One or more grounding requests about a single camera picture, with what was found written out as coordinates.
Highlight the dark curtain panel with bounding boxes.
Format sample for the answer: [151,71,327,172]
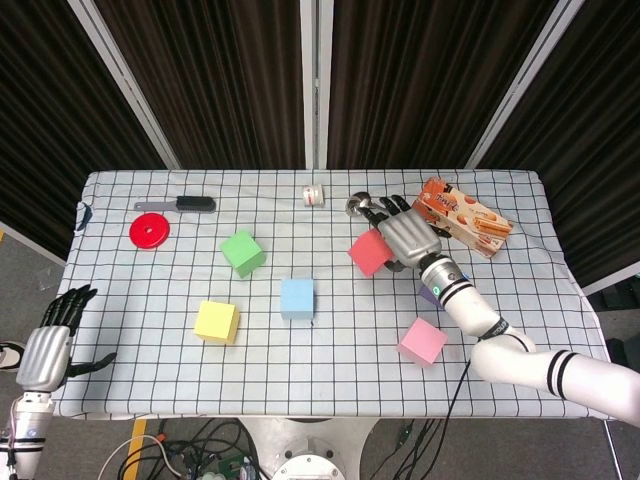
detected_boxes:
[327,0,559,170]
[0,0,169,261]
[477,0,640,289]
[94,0,307,170]

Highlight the pink foam cube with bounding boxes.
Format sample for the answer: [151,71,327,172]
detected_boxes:
[396,317,449,369]

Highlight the red foam cube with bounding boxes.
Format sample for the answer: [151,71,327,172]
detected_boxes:
[347,228,395,279]

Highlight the black floor cable tangle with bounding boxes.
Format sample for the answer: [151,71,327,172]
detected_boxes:
[159,418,266,480]

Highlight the metal ladle black handle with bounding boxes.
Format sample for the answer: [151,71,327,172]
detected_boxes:
[345,191,454,240]

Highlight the floor power strip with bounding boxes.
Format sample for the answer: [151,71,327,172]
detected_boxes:
[202,452,261,480]

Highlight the blue foam cube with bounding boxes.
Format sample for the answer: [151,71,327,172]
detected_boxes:
[279,278,316,321]

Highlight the white black checked tablecloth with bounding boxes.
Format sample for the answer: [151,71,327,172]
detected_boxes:
[52,168,629,421]

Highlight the white floor cable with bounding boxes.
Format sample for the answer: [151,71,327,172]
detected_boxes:
[97,433,186,480]

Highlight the green foam cube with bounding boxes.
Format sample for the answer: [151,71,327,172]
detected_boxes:
[219,229,267,280]

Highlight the black cable green plug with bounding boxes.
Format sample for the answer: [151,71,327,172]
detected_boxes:
[384,418,444,480]

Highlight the person leg black trousers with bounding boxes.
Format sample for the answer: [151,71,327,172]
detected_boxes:
[0,341,25,375]

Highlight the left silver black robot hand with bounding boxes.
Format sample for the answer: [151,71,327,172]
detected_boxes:
[16,284,118,393]

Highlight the white frame rail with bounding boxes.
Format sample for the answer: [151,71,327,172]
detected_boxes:
[582,273,640,296]
[0,222,66,266]

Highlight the red plastic disc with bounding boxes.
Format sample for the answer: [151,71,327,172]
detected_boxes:
[128,212,171,251]

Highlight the purple foam cube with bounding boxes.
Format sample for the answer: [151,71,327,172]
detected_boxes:
[418,284,444,309]

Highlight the yellow foam cube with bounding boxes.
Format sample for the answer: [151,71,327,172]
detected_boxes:
[193,299,241,346]

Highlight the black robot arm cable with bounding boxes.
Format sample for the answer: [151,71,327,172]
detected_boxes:
[439,349,476,426]

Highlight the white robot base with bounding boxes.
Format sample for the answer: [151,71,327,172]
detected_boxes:
[237,417,379,480]

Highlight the white frame post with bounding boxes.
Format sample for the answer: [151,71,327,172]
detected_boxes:
[299,0,334,170]
[464,0,586,170]
[67,0,181,170]

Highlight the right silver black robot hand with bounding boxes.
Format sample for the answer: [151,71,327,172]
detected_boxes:
[360,194,443,274]

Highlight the orange biscuit box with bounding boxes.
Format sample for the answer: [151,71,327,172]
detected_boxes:
[410,176,515,260]

